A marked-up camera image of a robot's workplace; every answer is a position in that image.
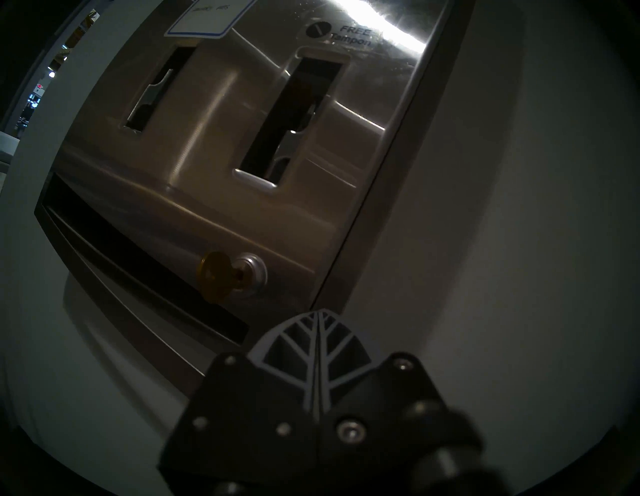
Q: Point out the silver door lock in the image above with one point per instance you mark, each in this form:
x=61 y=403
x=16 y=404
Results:
x=255 y=272

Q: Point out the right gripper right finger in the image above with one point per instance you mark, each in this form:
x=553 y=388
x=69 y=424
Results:
x=365 y=400

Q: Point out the steel wall dispenser cabinet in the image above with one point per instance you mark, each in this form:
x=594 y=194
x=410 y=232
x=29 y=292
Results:
x=380 y=200

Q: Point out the gold door key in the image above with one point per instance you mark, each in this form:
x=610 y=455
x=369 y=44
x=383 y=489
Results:
x=217 y=275

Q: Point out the free tampon sticker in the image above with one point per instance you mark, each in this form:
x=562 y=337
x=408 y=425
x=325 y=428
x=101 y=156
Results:
x=350 y=35

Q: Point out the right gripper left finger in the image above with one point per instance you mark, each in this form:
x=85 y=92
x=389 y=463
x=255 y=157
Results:
x=250 y=425

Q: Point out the white handwritten label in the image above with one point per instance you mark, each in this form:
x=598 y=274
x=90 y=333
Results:
x=210 y=17

